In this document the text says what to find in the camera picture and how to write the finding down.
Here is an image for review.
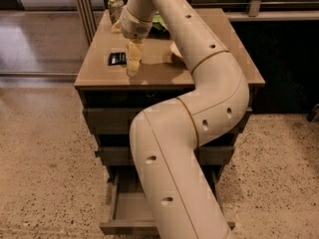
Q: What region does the grey top drawer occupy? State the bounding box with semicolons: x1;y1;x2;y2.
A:
84;104;246;138

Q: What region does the green chip bag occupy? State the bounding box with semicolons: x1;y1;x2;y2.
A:
153;12;167;32

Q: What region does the silver green soda can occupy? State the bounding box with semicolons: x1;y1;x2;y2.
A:
108;0;124;24

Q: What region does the grey three-drawer cabinet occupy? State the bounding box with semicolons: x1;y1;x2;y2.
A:
75;9;265;179

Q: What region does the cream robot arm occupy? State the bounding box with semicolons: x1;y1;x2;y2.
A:
120;0;249;239

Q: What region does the black rxbar chocolate bar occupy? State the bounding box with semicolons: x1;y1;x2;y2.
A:
108;52;127;66

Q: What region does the beige paper bowl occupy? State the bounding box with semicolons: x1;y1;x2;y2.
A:
170;42;183;61

